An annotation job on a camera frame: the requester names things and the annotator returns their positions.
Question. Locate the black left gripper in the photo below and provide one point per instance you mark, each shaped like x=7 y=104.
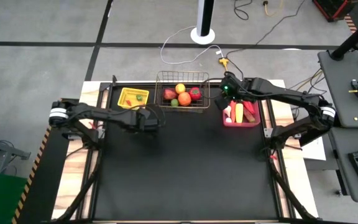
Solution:
x=141 y=119

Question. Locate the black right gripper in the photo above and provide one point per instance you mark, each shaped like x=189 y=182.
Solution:
x=238 y=90

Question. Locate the small red carrot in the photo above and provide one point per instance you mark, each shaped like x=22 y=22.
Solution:
x=233 y=112

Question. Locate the green lime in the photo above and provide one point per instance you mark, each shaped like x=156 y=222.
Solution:
x=174 y=102

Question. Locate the white garlic bulb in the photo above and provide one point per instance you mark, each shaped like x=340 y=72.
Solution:
x=229 y=120

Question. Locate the small red tomato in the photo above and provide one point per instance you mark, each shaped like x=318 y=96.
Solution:
x=139 y=97

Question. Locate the red bell pepper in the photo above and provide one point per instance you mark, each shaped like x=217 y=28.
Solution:
x=194 y=93

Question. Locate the dark red round fruit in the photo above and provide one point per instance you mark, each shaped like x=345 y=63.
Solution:
x=169 y=94

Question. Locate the yellow orange oval fruit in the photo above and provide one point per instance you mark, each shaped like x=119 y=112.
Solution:
x=180 y=88

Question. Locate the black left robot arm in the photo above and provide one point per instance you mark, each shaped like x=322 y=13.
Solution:
x=104 y=114

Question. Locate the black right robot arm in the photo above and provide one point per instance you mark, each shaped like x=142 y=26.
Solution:
x=284 y=93

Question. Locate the small white vegetable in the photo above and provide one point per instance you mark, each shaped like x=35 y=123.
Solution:
x=227 y=111

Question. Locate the yellow power plug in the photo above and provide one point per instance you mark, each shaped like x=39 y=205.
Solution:
x=224 y=62

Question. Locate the yellow plastic basket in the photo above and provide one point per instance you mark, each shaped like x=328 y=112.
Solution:
x=134 y=104

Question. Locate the pink plastic bin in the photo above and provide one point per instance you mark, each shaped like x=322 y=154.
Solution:
x=241 y=124

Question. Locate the black table mat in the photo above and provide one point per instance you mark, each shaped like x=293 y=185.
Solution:
x=172 y=161

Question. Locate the black pole white round base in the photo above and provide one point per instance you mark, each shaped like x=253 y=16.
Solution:
x=204 y=18

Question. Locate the grey desk with pole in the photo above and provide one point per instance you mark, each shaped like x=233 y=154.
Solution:
x=340 y=77

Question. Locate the hazard striped black platform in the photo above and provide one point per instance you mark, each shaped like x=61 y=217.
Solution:
x=48 y=174

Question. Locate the red black crate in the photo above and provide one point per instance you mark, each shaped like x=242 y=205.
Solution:
x=331 y=7

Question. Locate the black slanted pole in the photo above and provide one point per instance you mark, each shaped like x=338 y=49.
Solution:
x=353 y=39

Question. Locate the grey desk with keyboard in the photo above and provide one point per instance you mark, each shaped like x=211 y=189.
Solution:
x=343 y=174

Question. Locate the black metal table frame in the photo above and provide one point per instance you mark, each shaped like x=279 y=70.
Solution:
x=129 y=84

